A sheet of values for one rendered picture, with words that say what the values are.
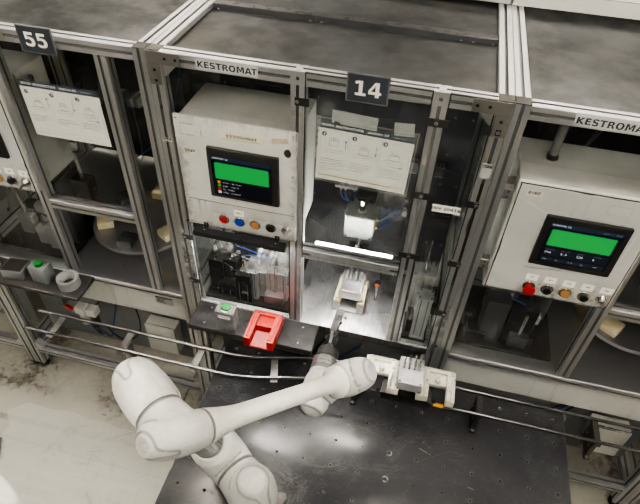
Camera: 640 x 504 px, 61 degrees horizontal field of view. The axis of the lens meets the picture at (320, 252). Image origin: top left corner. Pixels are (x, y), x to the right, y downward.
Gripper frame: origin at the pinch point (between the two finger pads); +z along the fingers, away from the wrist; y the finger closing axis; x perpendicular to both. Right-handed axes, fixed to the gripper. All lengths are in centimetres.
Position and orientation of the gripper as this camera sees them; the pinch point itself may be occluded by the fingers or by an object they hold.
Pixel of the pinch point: (338, 316)
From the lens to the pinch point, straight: 205.3
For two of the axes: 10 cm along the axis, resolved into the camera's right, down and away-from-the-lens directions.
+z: 2.4, -6.6, 7.1
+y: 0.4, -7.2, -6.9
